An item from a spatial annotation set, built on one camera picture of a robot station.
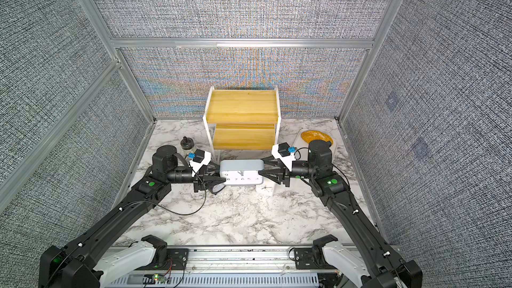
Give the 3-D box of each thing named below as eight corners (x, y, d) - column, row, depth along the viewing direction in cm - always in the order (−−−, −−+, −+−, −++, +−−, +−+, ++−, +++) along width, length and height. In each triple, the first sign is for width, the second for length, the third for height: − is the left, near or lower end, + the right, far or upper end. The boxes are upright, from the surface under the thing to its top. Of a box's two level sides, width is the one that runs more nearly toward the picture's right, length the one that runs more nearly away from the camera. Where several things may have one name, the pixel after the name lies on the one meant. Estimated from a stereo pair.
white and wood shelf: (217, 168, 101) (204, 120, 74) (221, 138, 113) (211, 88, 87) (274, 168, 101) (281, 120, 74) (272, 138, 113) (277, 88, 87)
